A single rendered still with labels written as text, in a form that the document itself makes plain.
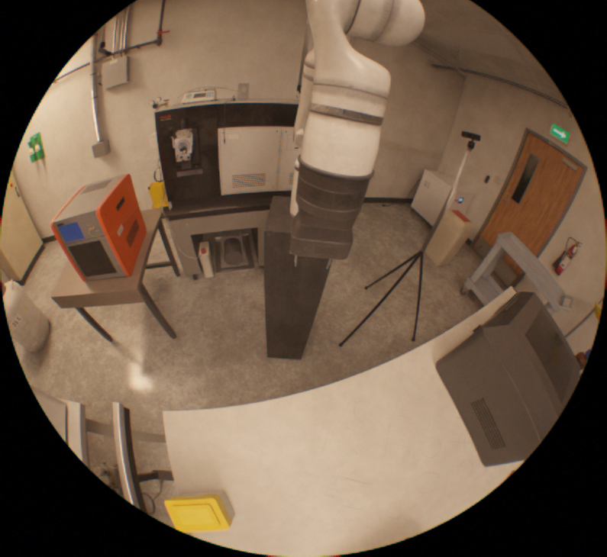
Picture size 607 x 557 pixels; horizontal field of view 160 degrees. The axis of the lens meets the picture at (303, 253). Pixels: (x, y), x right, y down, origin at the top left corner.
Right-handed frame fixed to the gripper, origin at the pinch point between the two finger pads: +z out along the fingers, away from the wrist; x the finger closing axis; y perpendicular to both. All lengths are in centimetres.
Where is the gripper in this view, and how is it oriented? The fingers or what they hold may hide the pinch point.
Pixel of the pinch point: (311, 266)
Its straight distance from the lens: 34.6
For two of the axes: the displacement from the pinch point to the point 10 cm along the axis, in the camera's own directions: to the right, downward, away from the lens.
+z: -1.2, 7.4, 6.7
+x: 9.9, 0.9, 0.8
